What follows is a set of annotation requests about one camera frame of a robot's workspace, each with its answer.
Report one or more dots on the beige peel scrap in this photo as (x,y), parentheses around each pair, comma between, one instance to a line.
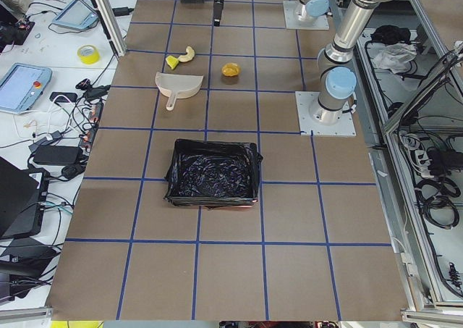
(188,56)

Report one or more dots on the orange trash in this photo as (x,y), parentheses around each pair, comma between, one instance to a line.
(230,69)

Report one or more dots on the yellow sponge piece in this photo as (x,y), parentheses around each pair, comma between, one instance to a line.
(172,62)

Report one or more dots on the beige dustpan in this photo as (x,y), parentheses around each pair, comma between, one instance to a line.
(176,87)

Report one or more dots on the silver robot arm near bin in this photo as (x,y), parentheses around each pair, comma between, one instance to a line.
(337,81)

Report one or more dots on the black lined trash bin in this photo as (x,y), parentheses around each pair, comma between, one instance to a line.
(213,174)

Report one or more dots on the blue teach pendant far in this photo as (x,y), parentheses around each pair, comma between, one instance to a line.
(77,15)

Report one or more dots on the blue teach pendant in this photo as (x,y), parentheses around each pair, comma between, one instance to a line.
(77,15)
(22,86)

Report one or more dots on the yellow tape roll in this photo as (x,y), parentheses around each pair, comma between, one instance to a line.
(88,54)

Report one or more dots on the white crumpled cloth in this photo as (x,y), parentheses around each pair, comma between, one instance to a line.
(395,57)

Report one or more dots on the blue teach pendant near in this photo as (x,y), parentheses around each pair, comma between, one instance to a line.
(22,86)

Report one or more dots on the black power adapter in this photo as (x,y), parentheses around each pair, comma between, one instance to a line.
(58,155)

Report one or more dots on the aluminium frame post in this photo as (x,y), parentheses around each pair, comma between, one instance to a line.
(110,27)

